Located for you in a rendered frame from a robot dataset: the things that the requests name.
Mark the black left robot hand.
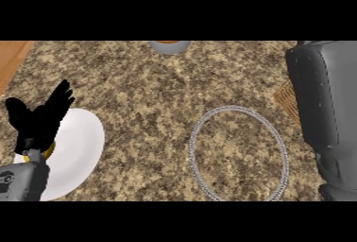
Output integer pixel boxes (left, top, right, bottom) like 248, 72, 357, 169
5, 79, 77, 156

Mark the white oval placemat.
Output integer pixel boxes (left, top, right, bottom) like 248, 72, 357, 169
14, 108, 107, 202

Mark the brown wicker basket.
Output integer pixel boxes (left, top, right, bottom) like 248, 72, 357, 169
273, 79, 304, 128

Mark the brown wooden panel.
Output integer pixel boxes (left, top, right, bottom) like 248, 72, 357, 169
0, 40, 37, 96

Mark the grey wire basket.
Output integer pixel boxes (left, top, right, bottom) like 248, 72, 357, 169
188, 105, 293, 202

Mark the grey bowl with orange content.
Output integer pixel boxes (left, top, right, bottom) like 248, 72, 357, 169
148, 40, 192, 56

